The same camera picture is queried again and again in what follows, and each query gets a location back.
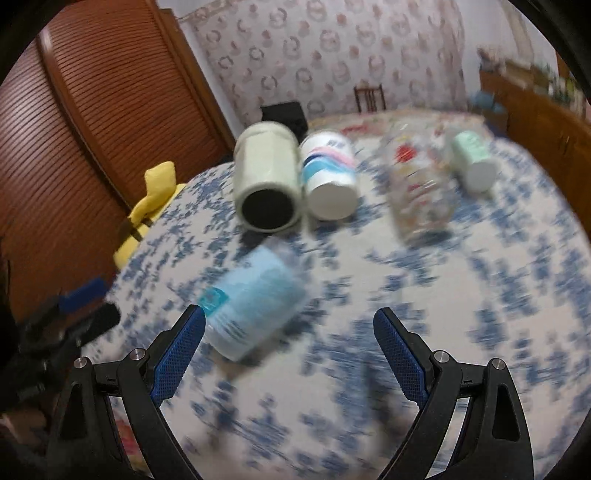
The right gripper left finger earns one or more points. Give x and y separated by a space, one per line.
84 442

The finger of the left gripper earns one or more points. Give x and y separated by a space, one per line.
87 325
60 306

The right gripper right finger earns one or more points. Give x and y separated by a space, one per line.
494 442

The clear plastic cup blue label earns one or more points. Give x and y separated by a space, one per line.
250 302

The white mint green cup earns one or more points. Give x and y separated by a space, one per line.
469 156

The white cup blue pink stripes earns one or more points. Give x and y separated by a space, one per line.
328 173

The yellow plush toy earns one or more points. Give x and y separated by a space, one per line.
161 188

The blue floral bed cover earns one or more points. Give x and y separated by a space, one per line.
510 280

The wooden louvered wardrobe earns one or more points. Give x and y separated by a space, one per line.
93 94

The pale green tumbler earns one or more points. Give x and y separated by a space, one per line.
266 179

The black bag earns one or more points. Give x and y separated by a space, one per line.
290 114

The clear glass red pattern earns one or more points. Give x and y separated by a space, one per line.
422 192

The wooden sideboard cabinet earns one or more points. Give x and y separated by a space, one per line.
553 135

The patterned pink curtain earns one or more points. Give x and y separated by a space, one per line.
318 52

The teal cloth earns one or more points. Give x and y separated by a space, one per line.
485 102

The dark wooden chair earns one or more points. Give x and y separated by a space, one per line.
370 99

